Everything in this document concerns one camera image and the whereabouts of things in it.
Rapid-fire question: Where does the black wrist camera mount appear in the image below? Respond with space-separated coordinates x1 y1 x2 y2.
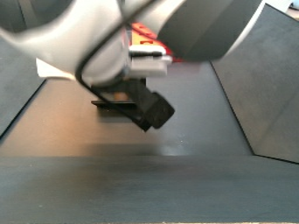
91 78 176 133

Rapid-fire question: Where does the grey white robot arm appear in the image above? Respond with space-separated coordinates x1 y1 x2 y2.
0 0 266 86

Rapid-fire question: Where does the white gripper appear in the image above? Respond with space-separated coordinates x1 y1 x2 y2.
126 45 174 79

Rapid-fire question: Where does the black cable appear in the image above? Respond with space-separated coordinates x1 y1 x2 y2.
75 0 156 133

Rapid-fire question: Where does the dark grey curved fixture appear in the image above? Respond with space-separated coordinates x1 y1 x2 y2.
91 87 144 113

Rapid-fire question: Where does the red foam shape-sorter block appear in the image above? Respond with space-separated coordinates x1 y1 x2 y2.
131 23 183 62

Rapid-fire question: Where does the brown oval rod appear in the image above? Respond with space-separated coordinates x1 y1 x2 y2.
114 92 128 102

